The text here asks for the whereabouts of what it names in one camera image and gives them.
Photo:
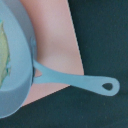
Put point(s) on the pink toy stove top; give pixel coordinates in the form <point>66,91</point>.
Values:
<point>57,46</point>

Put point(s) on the grey saucepan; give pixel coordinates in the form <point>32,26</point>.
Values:
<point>23,70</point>

